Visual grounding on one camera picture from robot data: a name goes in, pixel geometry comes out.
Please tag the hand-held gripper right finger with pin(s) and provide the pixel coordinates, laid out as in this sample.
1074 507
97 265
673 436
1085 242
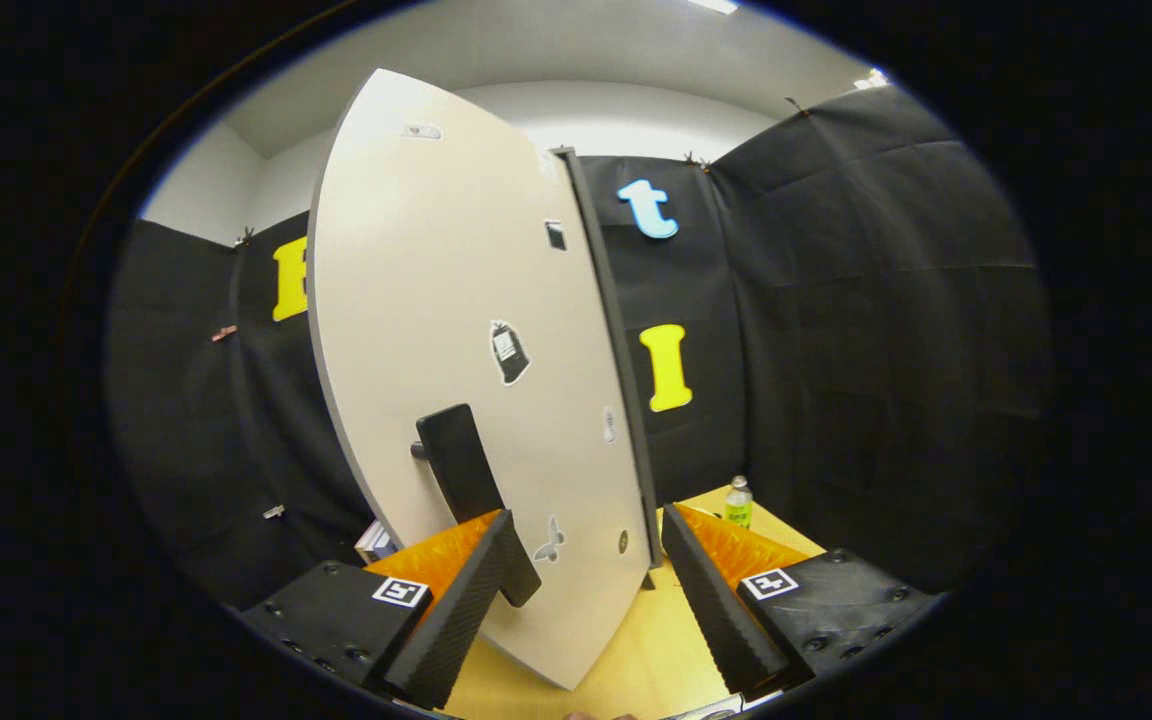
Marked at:
711 600

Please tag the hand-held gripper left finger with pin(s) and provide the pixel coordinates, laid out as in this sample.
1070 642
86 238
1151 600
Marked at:
456 610

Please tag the green drink bottle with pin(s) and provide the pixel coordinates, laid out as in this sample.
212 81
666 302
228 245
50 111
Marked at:
738 508

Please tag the white book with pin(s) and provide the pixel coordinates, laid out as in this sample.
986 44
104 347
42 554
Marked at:
372 540

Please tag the black backdrop cloth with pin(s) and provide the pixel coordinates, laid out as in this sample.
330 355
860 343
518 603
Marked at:
886 350

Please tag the red clip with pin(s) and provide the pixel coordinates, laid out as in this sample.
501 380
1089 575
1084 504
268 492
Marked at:
225 333

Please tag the small ceiling light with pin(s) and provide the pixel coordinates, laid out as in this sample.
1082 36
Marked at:
872 79

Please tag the long ceiling light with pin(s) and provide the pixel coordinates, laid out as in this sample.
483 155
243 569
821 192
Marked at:
714 5

